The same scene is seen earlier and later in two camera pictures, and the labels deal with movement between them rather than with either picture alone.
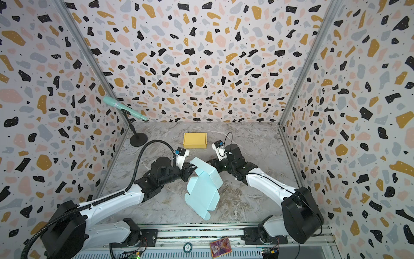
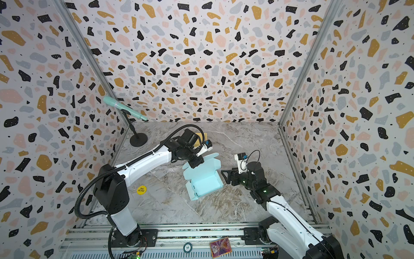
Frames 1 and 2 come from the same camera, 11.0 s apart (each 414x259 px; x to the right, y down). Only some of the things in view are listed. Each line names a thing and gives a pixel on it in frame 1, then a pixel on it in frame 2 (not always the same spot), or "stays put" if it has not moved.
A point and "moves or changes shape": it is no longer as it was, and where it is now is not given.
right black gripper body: x=220 y=163 → x=234 y=176
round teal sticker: x=187 y=247 stays put
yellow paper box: x=195 y=140 stays put
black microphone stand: x=136 y=140 stays put
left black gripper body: x=185 y=171 → x=195 y=158
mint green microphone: x=112 y=101 stays put
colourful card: x=220 y=247 stays put
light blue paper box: x=204 y=189 moves or changes shape
